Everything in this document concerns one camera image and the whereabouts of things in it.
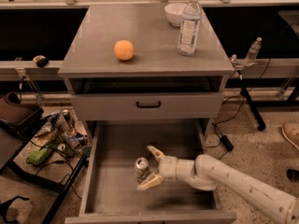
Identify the small water bottle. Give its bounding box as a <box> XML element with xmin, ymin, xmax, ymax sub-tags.
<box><xmin>245</xmin><ymin>37</ymin><xmax>262</xmax><ymax>66</ymax></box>

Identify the orange fruit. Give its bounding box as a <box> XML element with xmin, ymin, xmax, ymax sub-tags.
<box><xmin>114</xmin><ymin>40</ymin><xmax>135</xmax><ymax>61</ymax></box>

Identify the large clear water bottle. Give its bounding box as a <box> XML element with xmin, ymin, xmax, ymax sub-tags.
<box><xmin>178</xmin><ymin>0</ymin><xmax>202</xmax><ymax>56</ymax></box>

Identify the black power adapter with cable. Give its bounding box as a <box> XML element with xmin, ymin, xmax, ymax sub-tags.
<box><xmin>210</xmin><ymin>100</ymin><xmax>244</xmax><ymax>161</ymax></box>

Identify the grey drawer cabinet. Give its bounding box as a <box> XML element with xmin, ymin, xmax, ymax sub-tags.
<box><xmin>59</xmin><ymin>4</ymin><xmax>233</xmax><ymax>120</ymax></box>

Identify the green white 7up can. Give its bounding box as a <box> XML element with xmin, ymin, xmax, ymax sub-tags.
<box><xmin>135</xmin><ymin>157</ymin><xmax>150</xmax><ymax>183</ymax></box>

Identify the black low rack frame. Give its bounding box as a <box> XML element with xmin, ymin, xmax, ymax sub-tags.
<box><xmin>0</xmin><ymin>121</ymin><xmax>90</xmax><ymax>224</ymax></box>

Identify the white bowl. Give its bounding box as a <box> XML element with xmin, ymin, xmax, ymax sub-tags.
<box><xmin>164</xmin><ymin>3</ymin><xmax>187</xmax><ymax>27</ymax></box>

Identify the tan shoe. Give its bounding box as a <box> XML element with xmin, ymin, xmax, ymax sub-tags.
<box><xmin>282</xmin><ymin>122</ymin><xmax>299</xmax><ymax>150</ymax></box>

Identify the black drawer handle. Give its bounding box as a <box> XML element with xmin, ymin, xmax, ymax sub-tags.
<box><xmin>135</xmin><ymin>101</ymin><xmax>162</xmax><ymax>109</ymax></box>

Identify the brown bag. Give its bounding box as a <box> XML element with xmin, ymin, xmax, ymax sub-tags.
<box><xmin>0</xmin><ymin>92</ymin><xmax>43</xmax><ymax>139</ymax></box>

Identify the black tape measure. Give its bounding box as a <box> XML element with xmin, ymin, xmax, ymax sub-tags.
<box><xmin>33</xmin><ymin>55</ymin><xmax>49</xmax><ymax>68</ymax></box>

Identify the black metal stand leg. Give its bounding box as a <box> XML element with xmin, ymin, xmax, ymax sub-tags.
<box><xmin>239</xmin><ymin>79</ymin><xmax>266</xmax><ymax>132</ymax></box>

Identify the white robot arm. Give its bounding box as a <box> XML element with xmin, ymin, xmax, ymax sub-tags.
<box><xmin>137</xmin><ymin>146</ymin><xmax>299</xmax><ymax>224</ymax></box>

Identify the basket of snacks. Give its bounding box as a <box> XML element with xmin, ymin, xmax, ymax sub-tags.
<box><xmin>36</xmin><ymin>108</ymin><xmax>91</xmax><ymax>158</ymax></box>

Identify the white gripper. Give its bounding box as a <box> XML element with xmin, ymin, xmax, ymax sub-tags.
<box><xmin>137</xmin><ymin>146</ymin><xmax>178</xmax><ymax>190</ymax></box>

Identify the green chip bag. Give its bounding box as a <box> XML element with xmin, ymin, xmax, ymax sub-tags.
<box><xmin>26</xmin><ymin>147</ymin><xmax>52</xmax><ymax>166</ymax></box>

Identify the open grey bottom drawer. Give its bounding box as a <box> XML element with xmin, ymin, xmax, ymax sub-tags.
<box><xmin>65</xmin><ymin>119</ymin><xmax>236</xmax><ymax>224</ymax></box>

